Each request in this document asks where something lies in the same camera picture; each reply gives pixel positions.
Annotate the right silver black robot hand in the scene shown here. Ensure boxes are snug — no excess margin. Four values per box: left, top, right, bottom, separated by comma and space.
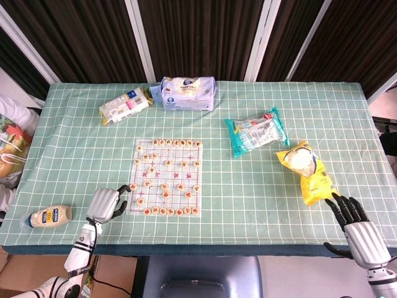
323, 192, 392, 271

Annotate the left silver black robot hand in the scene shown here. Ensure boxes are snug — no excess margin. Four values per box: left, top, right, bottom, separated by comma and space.
86, 184, 133, 225

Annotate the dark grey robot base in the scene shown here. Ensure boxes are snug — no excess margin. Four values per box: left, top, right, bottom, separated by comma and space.
132, 256, 264, 298

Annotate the mayonnaise squeeze bottle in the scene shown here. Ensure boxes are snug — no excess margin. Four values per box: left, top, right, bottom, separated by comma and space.
20, 204, 74, 230

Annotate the brown cardboard box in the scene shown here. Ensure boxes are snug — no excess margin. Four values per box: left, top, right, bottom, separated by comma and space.
0, 246, 139, 298

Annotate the paper chinese chess board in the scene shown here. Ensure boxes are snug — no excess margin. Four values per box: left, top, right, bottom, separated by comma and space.
128, 138, 204, 218

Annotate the yellow chips bag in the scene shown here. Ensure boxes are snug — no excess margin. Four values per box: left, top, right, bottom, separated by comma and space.
274, 140, 339, 207

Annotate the white yellow snack pack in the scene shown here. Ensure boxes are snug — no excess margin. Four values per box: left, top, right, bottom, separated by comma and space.
98, 87, 155, 126

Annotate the black equipment beside table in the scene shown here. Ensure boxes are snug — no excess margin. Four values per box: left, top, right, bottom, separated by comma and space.
372, 116, 397, 181

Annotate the colourful printed tote bag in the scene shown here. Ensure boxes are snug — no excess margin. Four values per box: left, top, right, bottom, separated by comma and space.
0, 113, 33, 187

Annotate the small blue packet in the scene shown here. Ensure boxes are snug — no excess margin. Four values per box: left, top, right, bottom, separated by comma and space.
149, 85, 163, 104

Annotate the green checked tablecloth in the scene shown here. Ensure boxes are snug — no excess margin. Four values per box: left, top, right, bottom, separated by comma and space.
0, 81, 397, 257

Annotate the blue white milk powder bag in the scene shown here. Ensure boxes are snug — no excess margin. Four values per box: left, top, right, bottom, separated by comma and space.
159, 76, 217, 112

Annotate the teal snack bag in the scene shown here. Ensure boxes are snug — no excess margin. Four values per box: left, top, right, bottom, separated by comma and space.
224, 106, 291, 159

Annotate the dark corrugated divider panel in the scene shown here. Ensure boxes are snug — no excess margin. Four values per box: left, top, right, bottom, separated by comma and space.
0, 0, 147, 83
138, 0, 265, 83
256, 0, 324, 83
291, 0, 397, 97
0, 27, 48, 101

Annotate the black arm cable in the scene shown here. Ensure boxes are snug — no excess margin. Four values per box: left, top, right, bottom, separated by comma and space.
85, 217, 135, 296

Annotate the white divider frame post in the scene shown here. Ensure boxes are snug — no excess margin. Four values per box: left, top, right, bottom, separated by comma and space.
0, 14, 61, 84
125, 0, 156, 83
244, 0, 282, 83
367, 73, 397, 106
285, 0, 334, 82

